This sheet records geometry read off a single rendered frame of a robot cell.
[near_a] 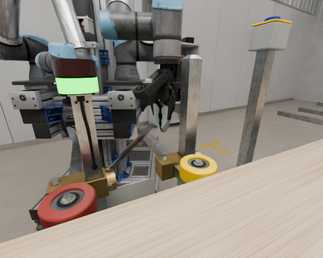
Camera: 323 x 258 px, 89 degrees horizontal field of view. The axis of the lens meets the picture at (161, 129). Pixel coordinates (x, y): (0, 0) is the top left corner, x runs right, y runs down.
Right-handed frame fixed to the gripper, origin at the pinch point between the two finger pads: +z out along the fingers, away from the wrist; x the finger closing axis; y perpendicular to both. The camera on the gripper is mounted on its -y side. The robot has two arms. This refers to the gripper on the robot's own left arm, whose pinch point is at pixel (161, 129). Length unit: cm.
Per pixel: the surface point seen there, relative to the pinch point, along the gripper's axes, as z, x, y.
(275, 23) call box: -28.5, -19.9, 21.4
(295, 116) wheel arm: 10, -22, 97
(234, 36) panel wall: -94, 162, 408
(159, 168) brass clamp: 7.6, -6.6, -7.4
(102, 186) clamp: 7.2, -3.3, -21.7
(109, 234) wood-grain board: 2.4, -18.6, -27.7
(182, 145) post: 2.5, -8.9, -0.5
